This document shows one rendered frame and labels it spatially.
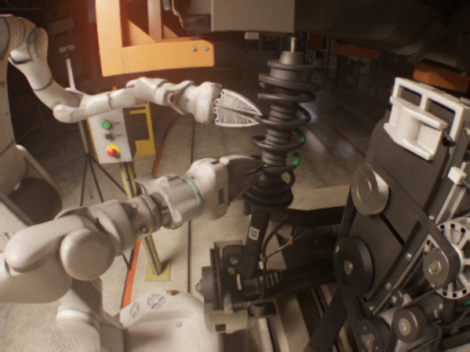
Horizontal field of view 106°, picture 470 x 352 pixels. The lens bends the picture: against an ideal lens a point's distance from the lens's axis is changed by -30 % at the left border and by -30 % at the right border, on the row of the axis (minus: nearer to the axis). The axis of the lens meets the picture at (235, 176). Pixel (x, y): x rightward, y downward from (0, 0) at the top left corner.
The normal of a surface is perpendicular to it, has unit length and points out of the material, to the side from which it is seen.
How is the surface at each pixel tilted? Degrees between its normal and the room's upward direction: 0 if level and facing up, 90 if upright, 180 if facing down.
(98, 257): 87
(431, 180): 90
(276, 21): 90
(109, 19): 90
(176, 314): 73
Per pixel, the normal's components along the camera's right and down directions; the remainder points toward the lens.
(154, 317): 0.22, 0.25
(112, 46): 0.12, 0.53
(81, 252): 0.69, 0.19
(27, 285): 0.54, 0.36
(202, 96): -0.48, 0.22
